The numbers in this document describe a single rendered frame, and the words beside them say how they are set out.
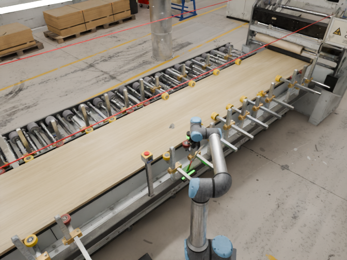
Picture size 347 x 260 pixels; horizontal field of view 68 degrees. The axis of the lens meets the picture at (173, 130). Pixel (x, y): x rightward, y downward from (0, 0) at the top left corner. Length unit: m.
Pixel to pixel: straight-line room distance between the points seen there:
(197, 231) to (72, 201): 1.04
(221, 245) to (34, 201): 1.49
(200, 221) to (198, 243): 0.23
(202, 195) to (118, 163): 1.10
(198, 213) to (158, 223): 1.43
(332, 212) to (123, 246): 2.37
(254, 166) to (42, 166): 2.56
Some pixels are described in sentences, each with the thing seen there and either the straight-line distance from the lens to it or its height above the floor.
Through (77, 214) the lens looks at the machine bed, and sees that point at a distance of 2.37.
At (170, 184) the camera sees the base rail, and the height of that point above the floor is 0.70.
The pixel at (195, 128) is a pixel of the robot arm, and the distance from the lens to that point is 2.01.
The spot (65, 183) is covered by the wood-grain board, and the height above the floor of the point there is 0.90.
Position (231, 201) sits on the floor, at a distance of 3.28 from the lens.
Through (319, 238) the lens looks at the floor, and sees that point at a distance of 3.34.
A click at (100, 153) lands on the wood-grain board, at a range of 2.57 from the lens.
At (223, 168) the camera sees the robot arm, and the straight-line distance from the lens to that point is 1.68.
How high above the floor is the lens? 2.66
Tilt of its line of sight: 40 degrees down
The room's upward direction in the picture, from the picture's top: 1 degrees counter-clockwise
